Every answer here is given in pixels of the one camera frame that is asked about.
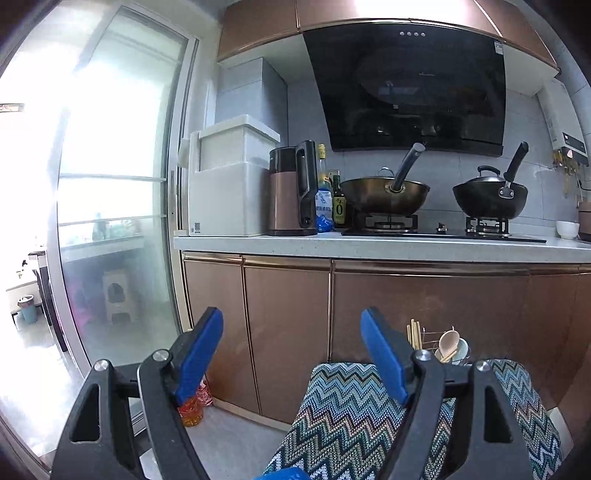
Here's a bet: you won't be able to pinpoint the pink ceramic spoon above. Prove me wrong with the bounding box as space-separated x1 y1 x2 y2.
438 329 461 354

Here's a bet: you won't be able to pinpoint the light blue ceramic spoon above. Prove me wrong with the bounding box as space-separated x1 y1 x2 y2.
451 338 470 365

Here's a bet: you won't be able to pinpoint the copper lower kitchen cabinets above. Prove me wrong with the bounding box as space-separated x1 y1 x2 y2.
182 252 590 437

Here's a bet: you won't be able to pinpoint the copper kitchen cabinets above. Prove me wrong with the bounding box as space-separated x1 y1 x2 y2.
217 1 559 78
182 252 590 437

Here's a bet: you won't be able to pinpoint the copper upper kitchen cabinets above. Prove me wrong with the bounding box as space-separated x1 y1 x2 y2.
217 1 559 78

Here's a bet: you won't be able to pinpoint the orange cooking oil bottle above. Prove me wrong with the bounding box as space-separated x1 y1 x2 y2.
177 376 213 428

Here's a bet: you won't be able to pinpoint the zigzag patterned table cloth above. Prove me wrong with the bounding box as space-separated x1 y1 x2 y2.
266 359 563 479

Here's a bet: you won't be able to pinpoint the white plastic stool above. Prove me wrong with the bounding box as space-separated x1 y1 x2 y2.
102 269 137 325

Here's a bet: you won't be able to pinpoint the white blue salt bag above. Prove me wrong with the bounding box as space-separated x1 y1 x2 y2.
315 189 334 233

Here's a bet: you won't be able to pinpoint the black gas stove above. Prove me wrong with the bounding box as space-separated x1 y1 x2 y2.
341 213 546 244

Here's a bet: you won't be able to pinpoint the dark soy sauce bottle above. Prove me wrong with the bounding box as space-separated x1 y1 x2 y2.
332 174 346 228

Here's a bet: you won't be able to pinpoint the small blue trash bin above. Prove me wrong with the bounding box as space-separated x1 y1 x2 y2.
17 294 37 325

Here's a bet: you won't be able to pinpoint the black wok with lid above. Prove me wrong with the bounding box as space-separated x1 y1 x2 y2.
453 141 530 220

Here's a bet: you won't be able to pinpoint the yellow cap oil bottle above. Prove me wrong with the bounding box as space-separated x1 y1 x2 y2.
317 143 332 191

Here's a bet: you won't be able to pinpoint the white storage box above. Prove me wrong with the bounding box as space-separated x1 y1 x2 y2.
179 114 280 237

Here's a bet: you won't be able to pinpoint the copper electric kettle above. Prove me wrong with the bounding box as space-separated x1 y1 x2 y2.
267 140 318 236

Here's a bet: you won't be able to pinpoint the white ceramic bowl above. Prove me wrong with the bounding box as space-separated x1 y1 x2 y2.
555 221 580 240

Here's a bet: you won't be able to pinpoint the copper rice cooker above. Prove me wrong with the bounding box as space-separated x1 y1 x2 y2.
578 201 591 242

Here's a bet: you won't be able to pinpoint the white gas water heater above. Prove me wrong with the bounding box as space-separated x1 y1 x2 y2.
537 78 589 166

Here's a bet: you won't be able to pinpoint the wire utensil holder basket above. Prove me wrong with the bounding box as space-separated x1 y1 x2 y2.
421 328 471 365

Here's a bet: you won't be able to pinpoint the bronze wok with handle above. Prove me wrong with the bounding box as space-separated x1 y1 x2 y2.
342 143 431 216

